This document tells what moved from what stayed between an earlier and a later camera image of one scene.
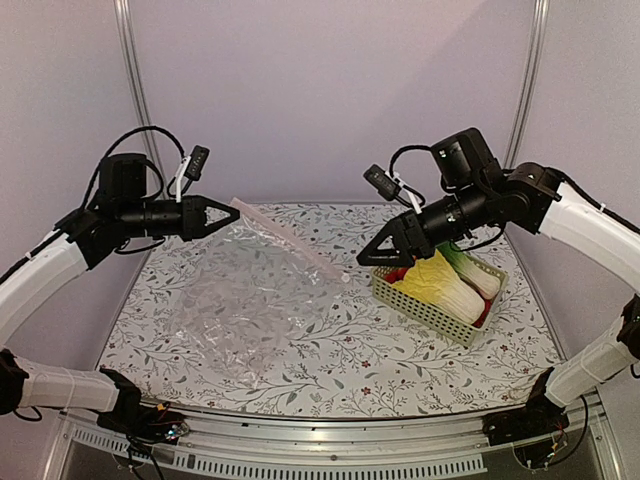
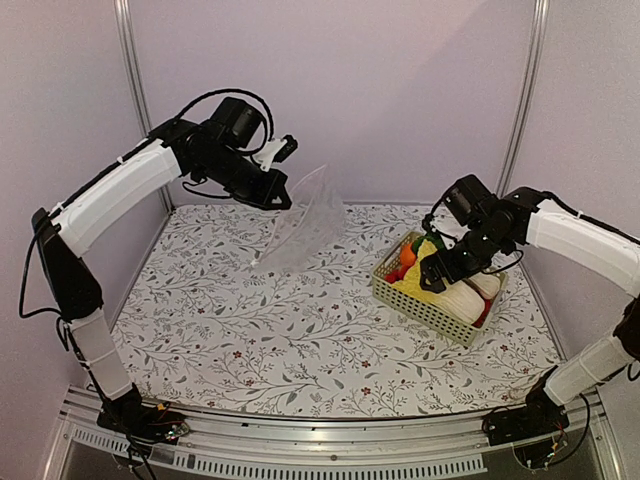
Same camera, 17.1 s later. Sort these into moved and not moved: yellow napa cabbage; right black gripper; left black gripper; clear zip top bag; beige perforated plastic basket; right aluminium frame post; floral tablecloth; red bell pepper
Moved: left black gripper; clear zip top bag; right black gripper
Not moved: red bell pepper; beige perforated plastic basket; yellow napa cabbage; right aluminium frame post; floral tablecloth
